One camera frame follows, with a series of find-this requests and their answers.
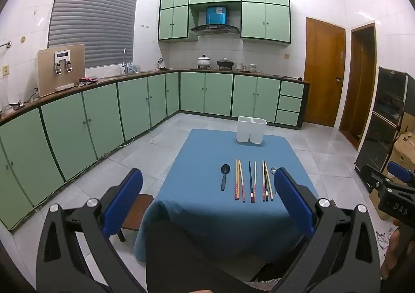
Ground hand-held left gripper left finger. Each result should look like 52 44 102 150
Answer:
36 168 153 293

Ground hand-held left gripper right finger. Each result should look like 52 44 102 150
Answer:
273 167 381 293

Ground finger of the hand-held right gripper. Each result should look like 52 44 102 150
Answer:
361 164 390 198
387 161 415 183

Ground metal spoon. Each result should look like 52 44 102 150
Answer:
270 166 279 198

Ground black spoon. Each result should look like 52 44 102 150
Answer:
220 164 230 191

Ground white divided utensil holder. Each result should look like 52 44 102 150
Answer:
236 116 267 145

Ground person's right hand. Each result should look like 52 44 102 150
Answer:
380 225 403 281

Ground brown wooden stool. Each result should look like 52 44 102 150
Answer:
121 194 154 242

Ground cardboard box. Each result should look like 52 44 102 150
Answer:
370 129 415 220

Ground purple patterned mat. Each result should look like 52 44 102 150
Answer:
375 227 394 250

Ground black glass-front cabinet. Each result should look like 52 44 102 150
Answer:
354 66 410 173

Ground blue tablecloth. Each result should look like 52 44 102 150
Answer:
134 129 320 263

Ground green base cabinets with counter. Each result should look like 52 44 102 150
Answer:
0 68 310 232

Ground closed wooden door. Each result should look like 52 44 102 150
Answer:
304 17 347 128

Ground glass jars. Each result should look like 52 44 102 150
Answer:
235 62 258 73

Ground beige water purifier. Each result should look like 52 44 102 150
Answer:
36 44 86 97

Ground grey window blind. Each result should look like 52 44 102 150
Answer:
48 0 139 70

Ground blue range hood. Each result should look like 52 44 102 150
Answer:
190 5 241 37

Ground wooden door in frame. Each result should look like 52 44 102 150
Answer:
339 22 377 151

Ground green wall cabinets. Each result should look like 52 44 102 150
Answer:
157 0 291 45

